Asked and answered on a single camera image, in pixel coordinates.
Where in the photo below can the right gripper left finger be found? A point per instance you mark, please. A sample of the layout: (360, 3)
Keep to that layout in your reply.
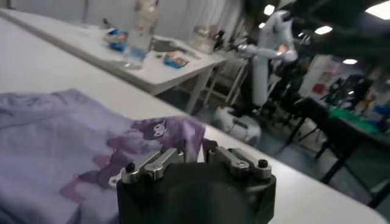
(155, 165)

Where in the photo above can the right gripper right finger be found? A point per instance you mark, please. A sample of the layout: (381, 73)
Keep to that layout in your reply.
(240, 165)

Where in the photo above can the purple t-shirt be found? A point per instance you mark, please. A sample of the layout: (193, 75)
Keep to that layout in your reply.
(45, 137)

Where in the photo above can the white humanoid robot arm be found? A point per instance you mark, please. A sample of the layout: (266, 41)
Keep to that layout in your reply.
(268, 53)

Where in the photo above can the white wheeled humanoid robot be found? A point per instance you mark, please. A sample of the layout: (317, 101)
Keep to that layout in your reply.
(260, 82)

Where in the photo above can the black metal table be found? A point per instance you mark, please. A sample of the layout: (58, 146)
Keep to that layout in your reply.
(335, 134)

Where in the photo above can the blue snack packet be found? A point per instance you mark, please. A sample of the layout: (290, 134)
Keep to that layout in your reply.
(117, 46)
(176, 62)

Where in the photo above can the yellow white snack packet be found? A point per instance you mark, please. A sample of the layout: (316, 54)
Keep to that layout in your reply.
(170, 54)

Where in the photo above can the green cloth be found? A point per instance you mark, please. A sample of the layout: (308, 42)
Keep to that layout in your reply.
(353, 119)

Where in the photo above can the clear water bottle plain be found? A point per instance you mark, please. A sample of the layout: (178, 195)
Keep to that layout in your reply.
(140, 36)

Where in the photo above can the white rectangular table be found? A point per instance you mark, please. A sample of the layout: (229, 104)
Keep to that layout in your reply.
(91, 51)

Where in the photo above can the white steamer pot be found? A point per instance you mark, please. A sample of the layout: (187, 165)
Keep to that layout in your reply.
(202, 39)

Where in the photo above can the ceiling light panel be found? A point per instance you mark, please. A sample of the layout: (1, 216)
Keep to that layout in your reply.
(323, 30)
(349, 61)
(269, 9)
(379, 9)

